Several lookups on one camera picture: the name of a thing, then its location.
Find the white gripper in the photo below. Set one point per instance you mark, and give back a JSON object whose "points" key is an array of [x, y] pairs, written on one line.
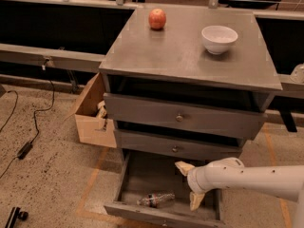
{"points": [[194, 180]]}

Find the clear plastic water bottle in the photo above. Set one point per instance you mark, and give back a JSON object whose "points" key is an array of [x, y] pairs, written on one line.
{"points": [[153, 200]]}

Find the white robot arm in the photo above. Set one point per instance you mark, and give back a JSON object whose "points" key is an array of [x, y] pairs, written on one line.
{"points": [[285, 182]]}

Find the brass middle drawer knob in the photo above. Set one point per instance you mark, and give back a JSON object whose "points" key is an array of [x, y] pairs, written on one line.
{"points": [[175, 149]]}

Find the brass drawer knob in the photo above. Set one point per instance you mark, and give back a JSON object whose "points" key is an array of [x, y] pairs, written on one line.
{"points": [[179, 118], [175, 149]]}

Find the grey open bottom drawer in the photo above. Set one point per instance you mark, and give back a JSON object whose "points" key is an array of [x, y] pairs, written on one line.
{"points": [[144, 174]]}

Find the grey middle drawer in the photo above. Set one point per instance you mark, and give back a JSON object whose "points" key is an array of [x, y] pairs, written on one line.
{"points": [[200, 151]]}

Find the brass top drawer knob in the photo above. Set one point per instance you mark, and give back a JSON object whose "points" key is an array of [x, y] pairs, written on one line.
{"points": [[179, 118]]}

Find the grey top drawer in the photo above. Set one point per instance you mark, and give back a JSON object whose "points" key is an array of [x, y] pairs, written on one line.
{"points": [[202, 119]]}

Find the grey drawer cabinet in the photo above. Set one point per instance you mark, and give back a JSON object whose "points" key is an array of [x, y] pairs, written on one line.
{"points": [[173, 65]]}

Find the cardboard box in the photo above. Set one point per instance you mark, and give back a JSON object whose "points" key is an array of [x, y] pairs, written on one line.
{"points": [[91, 128]]}

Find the white ceramic bowl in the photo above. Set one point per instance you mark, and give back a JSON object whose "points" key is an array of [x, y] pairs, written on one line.
{"points": [[218, 39]]}

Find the white object on railing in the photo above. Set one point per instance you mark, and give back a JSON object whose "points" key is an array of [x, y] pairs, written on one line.
{"points": [[297, 75]]}

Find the black power adapter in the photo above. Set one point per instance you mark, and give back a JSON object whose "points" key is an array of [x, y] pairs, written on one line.
{"points": [[24, 150]]}

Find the red apple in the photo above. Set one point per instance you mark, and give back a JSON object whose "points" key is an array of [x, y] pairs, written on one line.
{"points": [[157, 18]]}

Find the black caster wheel base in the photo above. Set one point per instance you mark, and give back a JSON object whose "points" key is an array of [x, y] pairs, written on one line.
{"points": [[16, 214]]}

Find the grey metal railing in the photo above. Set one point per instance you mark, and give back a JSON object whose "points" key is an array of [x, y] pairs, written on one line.
{"points": [[88, 62]]}

